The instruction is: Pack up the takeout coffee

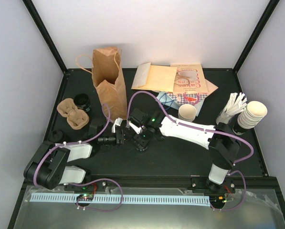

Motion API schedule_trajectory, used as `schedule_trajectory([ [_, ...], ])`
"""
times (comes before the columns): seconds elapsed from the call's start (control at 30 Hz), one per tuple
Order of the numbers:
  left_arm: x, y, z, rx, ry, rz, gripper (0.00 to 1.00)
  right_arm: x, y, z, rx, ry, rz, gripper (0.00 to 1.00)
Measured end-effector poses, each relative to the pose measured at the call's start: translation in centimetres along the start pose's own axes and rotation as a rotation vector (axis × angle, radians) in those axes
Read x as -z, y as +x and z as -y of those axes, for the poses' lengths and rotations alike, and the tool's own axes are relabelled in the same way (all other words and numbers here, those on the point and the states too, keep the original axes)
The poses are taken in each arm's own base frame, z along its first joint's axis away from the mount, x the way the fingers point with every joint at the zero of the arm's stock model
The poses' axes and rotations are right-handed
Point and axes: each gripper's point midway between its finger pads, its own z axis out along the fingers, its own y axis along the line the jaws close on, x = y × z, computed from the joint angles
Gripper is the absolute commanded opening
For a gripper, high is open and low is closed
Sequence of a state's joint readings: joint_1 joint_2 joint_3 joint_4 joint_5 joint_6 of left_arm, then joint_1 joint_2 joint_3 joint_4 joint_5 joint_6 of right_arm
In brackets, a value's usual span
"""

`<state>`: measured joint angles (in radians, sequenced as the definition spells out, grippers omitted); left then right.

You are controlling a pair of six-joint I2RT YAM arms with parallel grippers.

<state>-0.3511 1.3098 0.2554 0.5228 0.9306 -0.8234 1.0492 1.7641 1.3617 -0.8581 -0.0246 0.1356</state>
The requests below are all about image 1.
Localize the white lid stack on sleeve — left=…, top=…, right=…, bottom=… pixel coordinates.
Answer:
left=232, top=101, right=267, bottom=135

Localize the yellow padded envelope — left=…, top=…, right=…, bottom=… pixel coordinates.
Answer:
left=131, top=62, right=177, bottom=92

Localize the black cup sleeve stack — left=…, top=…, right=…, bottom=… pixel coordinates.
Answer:
left=74, top=93, right=91, bottom=113

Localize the brown paper bag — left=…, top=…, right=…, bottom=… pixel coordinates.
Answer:
left=75, top=46, right=128, bottom=121

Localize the jar of white stirrers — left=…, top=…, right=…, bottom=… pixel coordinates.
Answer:
left=216, top=93, right=247, bottom=125

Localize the cakes printed paper bag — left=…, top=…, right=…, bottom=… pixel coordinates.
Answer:
left=171, top=64, right=208, bottom=94

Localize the black frame post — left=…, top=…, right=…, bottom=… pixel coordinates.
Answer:
left=233, top=0, right=280, bottom=74
left=22, top=0, right=67, bottom=73

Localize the right black frame post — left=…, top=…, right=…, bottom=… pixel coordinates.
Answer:
left=233, top=0, right=280, bottom=74

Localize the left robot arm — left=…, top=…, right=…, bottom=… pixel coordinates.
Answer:
left=23, top=118, right=125, bottom=190

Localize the white paper cup stack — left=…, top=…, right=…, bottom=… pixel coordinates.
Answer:
left=178, top=104, right=197, bottom=122

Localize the black sleeved paper cup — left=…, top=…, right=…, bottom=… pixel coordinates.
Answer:
left=137, top=146, right=148, bottom=152

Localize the tan flat paper bag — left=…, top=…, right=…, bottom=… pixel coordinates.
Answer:
left=205, top=79, right=218, bottom=97

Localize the blue checkered paper bag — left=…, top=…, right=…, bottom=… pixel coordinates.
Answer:
left=167, top=93, right=208, bottom=105

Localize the light blue cable duct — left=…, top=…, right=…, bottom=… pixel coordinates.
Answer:
left=30, top=193, right=211, bottom=207

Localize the brown cardboard cup carrier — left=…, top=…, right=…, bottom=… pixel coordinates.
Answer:
left=57, top=98, right=89, bottom=130

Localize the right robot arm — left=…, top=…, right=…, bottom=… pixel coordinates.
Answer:
left=127, top=108, right=241, bottom=193

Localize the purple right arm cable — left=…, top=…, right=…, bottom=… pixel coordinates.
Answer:
left=127, top=90, right=254, bottom=212

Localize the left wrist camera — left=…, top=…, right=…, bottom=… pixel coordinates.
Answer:
left=111, top=117, right=123, bottom=133

